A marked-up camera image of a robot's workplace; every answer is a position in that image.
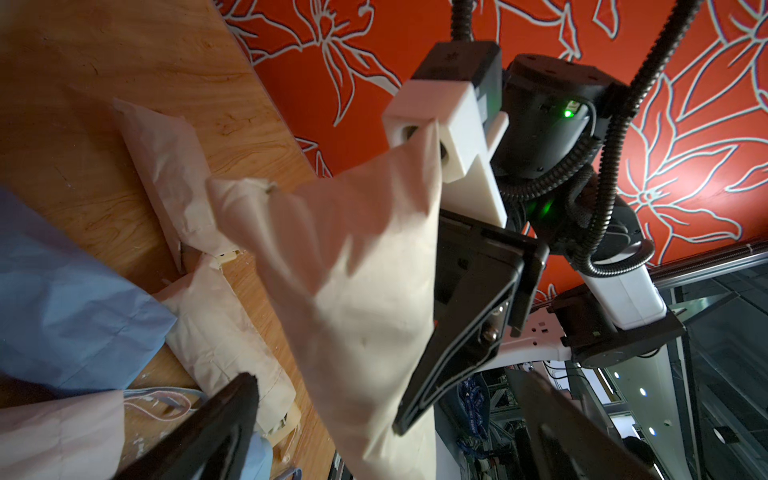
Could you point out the blue umbrella front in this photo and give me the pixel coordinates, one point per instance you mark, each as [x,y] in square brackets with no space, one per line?
[69,322]

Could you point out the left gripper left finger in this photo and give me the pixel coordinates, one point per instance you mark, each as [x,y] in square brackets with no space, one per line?
[212,444]

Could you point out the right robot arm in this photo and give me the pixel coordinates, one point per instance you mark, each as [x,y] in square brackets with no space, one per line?
[531,154]

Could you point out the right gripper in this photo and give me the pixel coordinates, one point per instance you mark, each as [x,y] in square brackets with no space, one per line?
[486,280]

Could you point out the pink umbrella near front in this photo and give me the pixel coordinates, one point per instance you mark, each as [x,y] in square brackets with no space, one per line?
[73,438]

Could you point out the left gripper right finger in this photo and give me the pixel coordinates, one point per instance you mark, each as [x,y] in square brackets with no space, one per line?
[565,444]

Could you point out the beige umbrella back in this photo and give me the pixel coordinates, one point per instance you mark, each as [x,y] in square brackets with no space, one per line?
[173,169]

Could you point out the beige umbrella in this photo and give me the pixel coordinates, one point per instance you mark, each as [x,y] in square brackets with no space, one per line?
[215,340]
[173,169]
[348,264]

